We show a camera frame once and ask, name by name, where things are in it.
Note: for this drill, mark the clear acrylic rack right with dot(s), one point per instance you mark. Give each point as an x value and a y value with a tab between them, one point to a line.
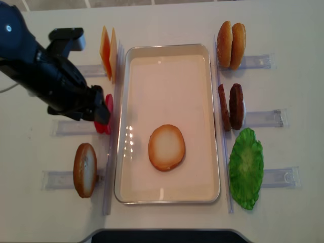
278	118

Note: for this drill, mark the brown meat patty rear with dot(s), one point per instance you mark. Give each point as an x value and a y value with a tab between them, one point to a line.
236	105

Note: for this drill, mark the brown meat patty front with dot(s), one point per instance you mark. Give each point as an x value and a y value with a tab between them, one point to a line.
224	110

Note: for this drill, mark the brown meat patty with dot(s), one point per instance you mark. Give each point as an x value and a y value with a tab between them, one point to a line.
224	110
236	105

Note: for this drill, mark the orange cheese slice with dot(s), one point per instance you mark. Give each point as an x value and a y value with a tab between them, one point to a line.
105	52

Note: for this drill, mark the red tomato slice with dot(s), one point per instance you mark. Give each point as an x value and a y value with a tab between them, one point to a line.
100	128
109	104

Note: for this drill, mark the green lettuce leaf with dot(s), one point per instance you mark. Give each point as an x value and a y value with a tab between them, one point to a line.
246	169

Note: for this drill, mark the clear acrylic rack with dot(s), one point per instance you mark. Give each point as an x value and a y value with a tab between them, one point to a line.
104	145
278	118

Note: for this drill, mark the bun slice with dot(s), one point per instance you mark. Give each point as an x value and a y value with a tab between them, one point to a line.
85	170
238	45
166	147
224	44

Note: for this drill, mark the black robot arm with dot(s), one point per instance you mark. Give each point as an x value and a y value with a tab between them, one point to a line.
46	72

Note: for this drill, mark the dark chair back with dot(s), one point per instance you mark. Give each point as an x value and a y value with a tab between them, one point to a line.
167	236

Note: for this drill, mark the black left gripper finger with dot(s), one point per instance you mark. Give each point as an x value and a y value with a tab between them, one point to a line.
98	95

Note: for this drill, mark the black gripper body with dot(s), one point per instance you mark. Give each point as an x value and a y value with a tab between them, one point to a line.
68	99

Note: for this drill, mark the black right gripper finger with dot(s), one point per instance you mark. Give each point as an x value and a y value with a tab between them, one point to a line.
100	114

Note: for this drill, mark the pale yellow cheese slice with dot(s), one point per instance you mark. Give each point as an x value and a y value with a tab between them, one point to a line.
113	56

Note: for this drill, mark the white metal tray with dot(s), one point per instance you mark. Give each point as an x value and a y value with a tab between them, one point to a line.
169	87

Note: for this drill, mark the clear acrylic rack left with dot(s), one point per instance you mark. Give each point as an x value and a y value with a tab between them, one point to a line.
104	145

